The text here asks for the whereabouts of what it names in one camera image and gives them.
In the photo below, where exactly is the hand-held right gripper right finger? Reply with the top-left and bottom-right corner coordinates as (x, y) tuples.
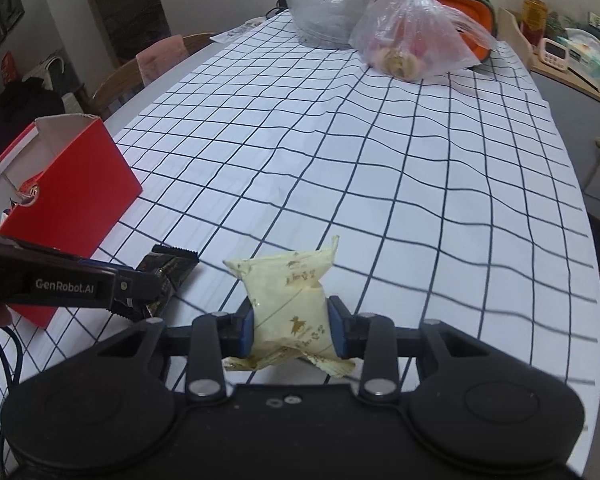
(327, 295), (502, 403)

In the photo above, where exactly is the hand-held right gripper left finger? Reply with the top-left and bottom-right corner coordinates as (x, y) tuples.
(97, 305), (256, 403)

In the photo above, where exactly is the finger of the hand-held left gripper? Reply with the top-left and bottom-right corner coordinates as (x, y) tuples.
(10, 240), (134, 274)
(107, 267), (164, 319)

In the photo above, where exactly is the black snack packet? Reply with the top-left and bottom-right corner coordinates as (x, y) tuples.
(112, 243), (199, 319)

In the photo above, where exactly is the cream snack packet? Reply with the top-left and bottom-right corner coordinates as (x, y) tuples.
(222, 234), (356, 379)

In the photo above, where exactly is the red cardboard box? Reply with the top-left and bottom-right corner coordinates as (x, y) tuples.
(0, 113), (145, 330)

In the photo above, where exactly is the clear plastic bag with snacks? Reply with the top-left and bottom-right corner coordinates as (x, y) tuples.
(348, 0), (499, 83)

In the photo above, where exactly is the checkered tablecloth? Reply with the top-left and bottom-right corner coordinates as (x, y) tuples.
(0, 7), (600, 477)

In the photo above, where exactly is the black jacket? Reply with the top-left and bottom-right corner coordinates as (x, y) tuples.
(0, 77), (66, 171)

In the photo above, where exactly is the wooden chair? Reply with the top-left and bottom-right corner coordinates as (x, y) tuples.
(90, 32), (221, 119)

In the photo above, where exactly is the pink cloth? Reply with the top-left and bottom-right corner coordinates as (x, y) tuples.
(135, 34), (189, 86)

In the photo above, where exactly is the red paper bag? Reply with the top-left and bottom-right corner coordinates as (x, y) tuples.
(0, 49), (19, 84)

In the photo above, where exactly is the paper leaflet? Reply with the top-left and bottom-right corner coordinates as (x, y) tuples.
(209, 17), (266, 44)

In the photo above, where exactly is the grey clear plastic bag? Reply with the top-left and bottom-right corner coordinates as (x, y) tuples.
(264, 0), (381, 50)

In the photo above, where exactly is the grey drawer cabinet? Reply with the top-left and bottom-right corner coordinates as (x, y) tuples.
(529, 54), (600, 222)

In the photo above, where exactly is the orange container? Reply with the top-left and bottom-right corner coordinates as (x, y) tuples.
(420, 0), (496, 69)

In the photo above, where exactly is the white kitchen timer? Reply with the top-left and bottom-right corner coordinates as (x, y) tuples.
(538, 37), (570, 69)

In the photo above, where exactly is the yellow liquid bottle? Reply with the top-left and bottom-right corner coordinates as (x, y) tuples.
(521, 0), (549, 46)

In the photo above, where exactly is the black cable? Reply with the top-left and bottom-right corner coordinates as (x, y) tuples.
(0, 322), (27, 462)

